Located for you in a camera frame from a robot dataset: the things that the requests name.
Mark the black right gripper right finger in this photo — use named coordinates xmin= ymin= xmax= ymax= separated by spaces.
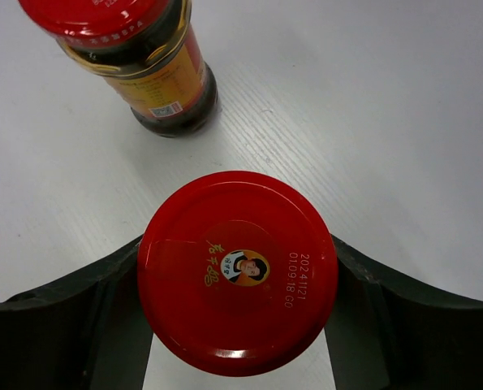
xmin=325 ymin=238 xmax=483 ymax=389

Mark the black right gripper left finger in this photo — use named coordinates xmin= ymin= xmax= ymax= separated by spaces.
xmin=0 ymin=239 xmax=153 ymax=389

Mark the red lid chili sauce jar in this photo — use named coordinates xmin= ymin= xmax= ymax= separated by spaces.
xmin=20 ymin=0 xmax=218 ymax=137

